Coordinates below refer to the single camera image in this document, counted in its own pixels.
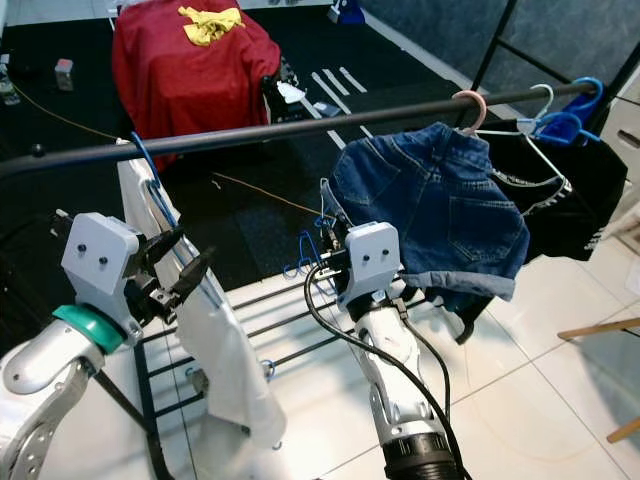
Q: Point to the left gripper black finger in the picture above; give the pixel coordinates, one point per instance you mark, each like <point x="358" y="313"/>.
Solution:
<point x="192" y="272"/>
<point x="165" y="245"/>

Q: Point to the white t-shirt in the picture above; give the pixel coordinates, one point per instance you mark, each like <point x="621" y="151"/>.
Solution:
<point x="230" y="360"/>

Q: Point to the pink hanger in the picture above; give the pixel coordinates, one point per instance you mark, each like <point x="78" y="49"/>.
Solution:
<point x="478" y="108"/>

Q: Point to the blue denim shorts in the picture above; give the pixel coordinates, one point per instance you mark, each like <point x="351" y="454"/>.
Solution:
<point x="430" y="205"/>

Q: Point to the black device with white label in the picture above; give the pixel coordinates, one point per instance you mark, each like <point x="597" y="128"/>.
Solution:
<point x="285" y="95"/>

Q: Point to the red cloth cover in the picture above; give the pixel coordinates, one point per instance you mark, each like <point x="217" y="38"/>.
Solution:
<point x="190" y="85"/>

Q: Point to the small grey box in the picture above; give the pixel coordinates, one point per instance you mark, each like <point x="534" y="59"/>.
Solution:
<point x="64" y="74"/>

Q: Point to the yellow cloth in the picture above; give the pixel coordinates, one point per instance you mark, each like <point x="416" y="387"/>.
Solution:
<point x="208" y="25"/>

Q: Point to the blue bag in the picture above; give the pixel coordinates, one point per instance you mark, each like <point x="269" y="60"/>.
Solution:
<point x="348" y="12"/>

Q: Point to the white drawer cabinet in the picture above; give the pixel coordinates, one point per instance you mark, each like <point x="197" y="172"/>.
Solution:
<point x="628" y="140"/>

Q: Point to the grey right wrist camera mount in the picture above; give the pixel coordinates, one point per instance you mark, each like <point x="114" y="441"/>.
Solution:
<point x="370" y="260"/>

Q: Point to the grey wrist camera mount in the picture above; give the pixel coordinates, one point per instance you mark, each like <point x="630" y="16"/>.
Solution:
<point x="370" y="260"/>
<point x="100" y="265"/>

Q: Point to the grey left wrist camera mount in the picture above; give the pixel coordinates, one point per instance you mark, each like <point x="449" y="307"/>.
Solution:
<point x="100" y="265"/>

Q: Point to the black metal frame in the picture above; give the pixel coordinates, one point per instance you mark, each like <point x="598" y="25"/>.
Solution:
<point x="495" y="40"/>

